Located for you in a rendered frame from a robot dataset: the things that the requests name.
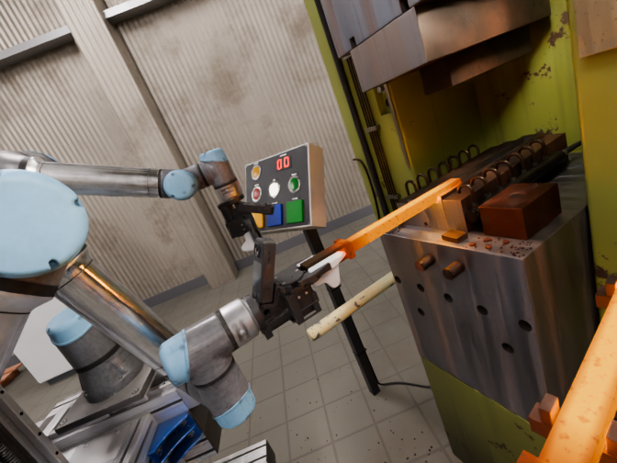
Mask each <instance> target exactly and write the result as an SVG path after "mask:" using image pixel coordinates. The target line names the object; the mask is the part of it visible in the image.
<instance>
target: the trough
mask: <svg viewBox="0 0 617 463"><path fill-rule="evenodd" d="M533 137H535V136H531V137H524V138H521V139H519V140H518V141H516V142H514V143H513V144H512V145H510V146H508V147H507V148H505V149H503V150H502V151H500V152H498V153H496V154H494V155H493V156H491V157H489V158H488V159H487V160H486V161H484V162H482V163H481V164H478V165H477V166H475V167H473V168H472V169H470V170H468V171H467V172H465V173H463V174H462V175H460V176H458V177H457V178H460V179H461V182H462V181H464V180H466V179H467V178H468V177H469V176H471V175H473V174H475V173H477V172H478V171H480V170H481V169H483V168H485V167H486V166H488V165H489V164H492V163H493V162H495V161H497V160H498V159H499V158H500V157H502V156H504V155H505V154H507V153H508V152H511V151H512V150H514V149H516V148H517V147H519V146H520V145H522V144H524V143H525V142H527V141H528V140H530V139H531V138H533Z"/></svg>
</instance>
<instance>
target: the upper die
mask: <svg viewBox="0 0 617 463"><path fill-rule="evenodd" d="M549 16H551V7H550V0H434V1H431V2H428V3H424V4H421V5H417V6H414V7H413V8H411V9H410V10H408V11H407V12H405V13H404V14H403V15H401V16H400V17H398V18H396V19H395V20H394V21H392V22H391V23H389V24H388V25H386V26H385V27H384V28H382V29H380V30H379V31H378V32H377V33H376V34H374V35H373V36H371V37H370V38H369V39H367V40H365V41H364V42H362V43H361V44H360V45H358V46H357V47H355V48H354V49H353V50H351V51H350V53H351V55H352V59H353V64H354V67H355V70H356V73H357V76H358V80H359V83H360V86H361V88H362V92H363V93H364V92H366V91H369V90H371V89H374V88H376V87H379V86H381V85H384V84H387V83H389V82H392V81H395V80H397V79H399V78H401V77H404V76H406V75H409V74H411V73H415V72H417V71H419V70H420V68H422V67H424V66H427V65H429V64H431V63H433V62H437V61H439V60H441V59H442V58H444V57H447V56H449V55H452V54H454V53H457V52H459V51H463V50H465V49H468V48H470V47H473V46H476V45H477V44H480V43H482V42H485V41H487V40H492V39H494V38H496V37H498V36H501V35H503V34H506V33H509V32H511V31H513V30H515V29H518V28H522V27H525V26H527V25H530V24H532V23H534V22H536V21H538V20H540V19H543V18H545V17H549Z"/></svg>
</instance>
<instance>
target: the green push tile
mask: <svg viewBox="0 0 617 463"><path fill-rule="evenodd" d="M299 222H304V204H303V199H300V200H295V201H290V202H287V203H286V223H287V224H292V223H299Z"/></svg>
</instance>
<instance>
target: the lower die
mask: <svg viewBox="0 0 617 463"><path fill-rule="evenodd" d="M531 136H535V137H533V138H531V139H530V140H528V141H527V142H525V143H524V144H522V145H520V146H519V147H517V148H516V149H514V150H512V151H511V152H508V153H507V154H505V155H504V156H502V157H500V158H499V159H498V160H497V161H499V160H506V158H507V156H508V155H509V154H510V153H512V152H517V151H518V149H519V148H520V147H522V146H524V145H528V143H529V142H530V141H531V140H534V139H540V140H542V141H544V143H545V146H546V152H547V154H548V156H549V155H550V154H552V153H553V152H555V151H562V150H564V149H565V148H567V136H566V133H565V132H564V133H557V134H550V135H544V132H543V133H536V134H530V135H524V136H521V137H520V138H519V139H521V138H524V137H531ZM519 139H517V140H516V141H518V140H519ZM516 141H505V142H503V143H502V144H501V145H499V146H492V147H490V148H488V149H487V150H485V151H484V152H482V153H481V154H480V155H477V156H475V157H473V158H472V159H471V160H470V161H466V162H465V163H463V164H461V166H457V167H456V168H455V169H453V170H451V172H450V173H446V174H445V175H442V176H441V178H439V179H435V180H434V181H432V182H430V184H429V185H428V186H424V187H422V188H420V189H419V190H418V192H414V193H412V194H410V195H408V196H407V197H405V198H403V199H401V200H400V201H399V202H397V206H398V209H399V208H401V207H403V206H404V205H406V204H408V203H409V202H411V201H412V200H414V199H415V198H418V197H419V196H421V195H423V194H425V193H426V192H428V191H430V190H432V189H433V188H435V187H437V186H438V185H440V184H442V183H443V182H445V181H447V180H449V179H450V178H457V177H458V176H460V175H462V174H463V173H465V172H467V171H468V170H470V169H472V168H473V167H475V166H477V165H478V164H481V163H482V162H484V161H486V160H487V159H488V158H489V157H491V156H493V155H494V154H496V153H498V152H500V151H502V150H503V149H505V148H507V147H508V146H510V145H512V144H513V143H514V142H516ZM532 147H533V149H534V150H535V156H536V162H537V163H539V162H541V161H542V160H543V150H542V145H541V143H539V142H534V143H533V144H532ZM521 155H522V156H523V158H524V163H525V169H526V170H529V169H530V168H532V167H533V164H532V162H533V159H532V154H531V152H530V150H528V149H523V150H522V151H521ZM497 161H495V162H493V163H492V164H489V165H488V166H486V167H485V168H483V169H481V170H480V171H478V172H477V173H475V174H473V175H471V176H469V177H468V178H467V179H466V180H464V181H462V182H461V183H459V184H458V185H456V186H454V187H452V188H450V189H449V190H447V191H446V192H444V193H442V194H441V195H440V196H439V197H437V199H438V202H436V203H434V204H432V205H431V206H429V207H428V208H427V209H425V210H423V211H421V212H420V213H418V214H416V215H415V216H413V217H411V218H410V219H408V220H406V221H404V222H402V224H405V225H411V226H419V227H426V228H434V229H440V230H448V231H450V230H455V231H460V232H467V233H469V232H471V231H472V230H474V229H475V227H477V226H478V225H480V224H481V223H482V221H481V220H479V221H478V222H475V223H472V222H470V221H468V220H467V218H466V212H467V211H468V210H470V209H471V208H473V206H472V202H473V201H472V198H471V194H470V191H469V189H468V188H466V187H462V188H461V194H457V188H458V186H459V185H461V184H468V185H470V180H471V178H472V177H473V176H475V175H481V176H483V171H484V170H485V169H486V168H489V167H493V168H495V163H496V162H497ZM568 161H569V159H568V154H567V158H566V159H565V161H563V162H562V163H560V164H558V165H557V166H556V167H554V168H553V169H551V170H550V171H549V172H547V173H546V174H544V175H543V176H541V177H540V178H538V179H537V180H535V181H534V183H539V182H540V181H542V180H543V179H544V178H546V177H547V176H549V175H550V174H552V173H553V172H554V171H555V170H556V169H558V168H559V167H560V166H562V165H563V164H565V163H566V162H568ZM510 163H511V165H512V168H513V173H514V176H515V178H516V177H518V176H519V175H521V174H522V171H521V169H522V167H521V161H520V158H519V157H517V156H512V157H511V158H510ZM498 171H499V173H500V177H501V182H502V184H503V186H505V185H507V184H508V183H509V182H510V172H509V167H508V166H507V165H506V164H499V169H498ZM485 178H486V179H487V181H488V189H489V193H491V195H492V194H493V193H495V192H496V191H498V180H497V176H496V174H495V173H494V172H492V171H488V172H487V177H485ZM471 187H473V189H474V191H475V195H476V200H477V203H479V202H481V201H482V200H484V199H485V198H486V196H485V194H486V191H485V187H484V183H483V182H482V181H481V180H480V179H476V180H475V181H474V185H473V186H471ZM424 222H427V224H428V225H427V226H426V225H424Z"/></svg>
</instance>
